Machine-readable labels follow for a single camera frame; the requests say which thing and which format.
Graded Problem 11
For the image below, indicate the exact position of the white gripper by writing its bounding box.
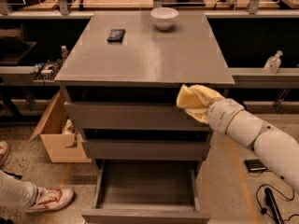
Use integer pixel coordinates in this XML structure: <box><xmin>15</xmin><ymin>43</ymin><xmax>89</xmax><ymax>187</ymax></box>
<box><xmin>184</xmin><ymin>85</ymin><xmax>245</xmax><ymax>134</ymax></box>

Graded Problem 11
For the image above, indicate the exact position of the yellow sponge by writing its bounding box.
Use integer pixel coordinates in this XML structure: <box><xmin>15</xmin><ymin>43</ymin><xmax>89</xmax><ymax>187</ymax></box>
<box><xmin>176</xmin><ymin>85</ymin><xmax>205</xmax><ymax>108</ymax></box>

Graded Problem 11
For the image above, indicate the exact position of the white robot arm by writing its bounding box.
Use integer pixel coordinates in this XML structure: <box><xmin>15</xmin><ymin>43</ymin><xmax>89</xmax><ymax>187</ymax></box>
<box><xmin>177</xmin><ymin>85</ymin><xmax>299</xmax><ymax>192</ymax></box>

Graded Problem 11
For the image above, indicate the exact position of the grey drawer cabinet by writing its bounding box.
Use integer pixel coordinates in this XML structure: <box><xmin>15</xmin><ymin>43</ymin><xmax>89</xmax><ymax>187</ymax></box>
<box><xmin>54</xmin><ymin>10</ymin><xmax>235</xmax><ymax>224</ymax></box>

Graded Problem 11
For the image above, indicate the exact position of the grey middle drawer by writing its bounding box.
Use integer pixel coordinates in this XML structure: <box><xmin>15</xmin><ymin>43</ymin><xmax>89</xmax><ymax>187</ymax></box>
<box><xmin>81</xmin><ymin>140</ymin><xmax>210</xmax><ymax>161</ymax></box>

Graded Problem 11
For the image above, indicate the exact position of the grey drawer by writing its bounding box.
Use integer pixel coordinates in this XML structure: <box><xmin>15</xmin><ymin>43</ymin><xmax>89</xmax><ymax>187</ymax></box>
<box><xmin>81</xmin><ymin>140</ymin><xmax>210</xmax><ymax>161</ymax></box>
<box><xmin>81</xmin><ymin>160</ymin><xmax>209</xmax><ymax>224</ymax></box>
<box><xmin>64</xmin><ymin>102</ymin><xmax>209</xmax><ymax>131</ymax></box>

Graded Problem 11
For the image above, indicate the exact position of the grey bottom drawer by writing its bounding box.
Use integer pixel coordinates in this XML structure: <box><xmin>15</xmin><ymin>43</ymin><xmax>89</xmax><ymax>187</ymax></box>
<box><xmin>81</xmin><ymin>160</ymin><xmax>209</xmax><ymax>224</ymax></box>

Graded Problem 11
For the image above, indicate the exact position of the grey top drawer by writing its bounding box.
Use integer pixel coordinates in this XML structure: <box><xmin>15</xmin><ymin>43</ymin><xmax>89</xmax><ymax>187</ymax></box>
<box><xmin>64</xmin><ymin>102</ymin><xmax>209</xmax><ymax>131</ymax></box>

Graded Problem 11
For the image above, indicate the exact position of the black power adapter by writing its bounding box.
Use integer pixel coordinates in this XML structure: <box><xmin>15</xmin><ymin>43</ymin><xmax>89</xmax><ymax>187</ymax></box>
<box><xmin>244</xmin><ymin>160</ymin><xmax>267</xmax><ymax>173</ymax></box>

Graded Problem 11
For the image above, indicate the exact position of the clear pump bottle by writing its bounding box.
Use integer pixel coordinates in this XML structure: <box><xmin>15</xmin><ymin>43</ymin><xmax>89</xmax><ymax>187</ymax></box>
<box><xmin>263</xmin><ymin>50</ymin><xmax>283</xmax><ymax>74</ymax></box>

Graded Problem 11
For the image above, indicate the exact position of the white bowl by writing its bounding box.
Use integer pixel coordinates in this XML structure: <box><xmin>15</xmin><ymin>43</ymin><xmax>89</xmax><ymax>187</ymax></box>
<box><xmin>150</xmin><ymin>7</ymin><xmax>178</xmax><ymax>30</ymax></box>

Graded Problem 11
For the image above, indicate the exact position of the dark blue snack packet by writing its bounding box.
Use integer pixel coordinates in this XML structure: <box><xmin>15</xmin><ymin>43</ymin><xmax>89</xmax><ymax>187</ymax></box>
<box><xmin>107</xmin><ymin>29</ymin><xmax>126</xmax><ymax>43</ymax></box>

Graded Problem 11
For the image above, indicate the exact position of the black power strip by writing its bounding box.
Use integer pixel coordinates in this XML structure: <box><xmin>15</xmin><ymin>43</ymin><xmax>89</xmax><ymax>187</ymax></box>
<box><xmin>264</xmin><ymin>188</ymin><xmax>284</xmax><ymax>224</ymax></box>

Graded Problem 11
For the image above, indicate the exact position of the cardboard box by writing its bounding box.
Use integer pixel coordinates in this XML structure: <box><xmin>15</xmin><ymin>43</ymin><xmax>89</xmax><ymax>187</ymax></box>
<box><xmin>29</xmin><ymin>91</ymin><xmax>91</xmax><ymax>163</ymax></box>

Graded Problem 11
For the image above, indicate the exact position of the small clear bottle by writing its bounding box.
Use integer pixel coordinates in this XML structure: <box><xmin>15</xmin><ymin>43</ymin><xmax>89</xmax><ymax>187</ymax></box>
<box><xmin>61</xmin><ymin>46</ymin><xmax>69</xmax><ymax>62</ymax></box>

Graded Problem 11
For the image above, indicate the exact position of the black white patterned tray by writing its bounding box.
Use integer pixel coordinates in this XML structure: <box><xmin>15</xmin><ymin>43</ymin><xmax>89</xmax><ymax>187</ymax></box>
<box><xmin>36</xmin><ymin>59</ymin><xmax>63</xmax><ymax>81</ymax></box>

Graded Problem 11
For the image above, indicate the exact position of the white red sneaker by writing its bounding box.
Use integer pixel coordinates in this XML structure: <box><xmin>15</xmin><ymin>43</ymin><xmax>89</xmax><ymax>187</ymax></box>
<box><xmin>0</xmin><ymin>141</ymin><xmax>10</xmax><ymax>165</ymax></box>
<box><xmin>25</xmin><ymin>188</ymin><xmax>75</xmax><ymax>214</ymax></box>

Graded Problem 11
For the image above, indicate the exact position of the white trouser leg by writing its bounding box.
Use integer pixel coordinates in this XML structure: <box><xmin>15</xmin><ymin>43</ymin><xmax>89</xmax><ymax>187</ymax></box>
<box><xmin>0</xmin><ymin>171</ymin><xmax>37</xmax><ymax>208</ymax></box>

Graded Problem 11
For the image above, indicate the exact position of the black cable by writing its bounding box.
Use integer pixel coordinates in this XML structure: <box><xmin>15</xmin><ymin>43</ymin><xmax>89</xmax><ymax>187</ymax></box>
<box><xmin>255</xmin><ymin>171</ymin><xmax>299</xmax><ymax>222</ymax></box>

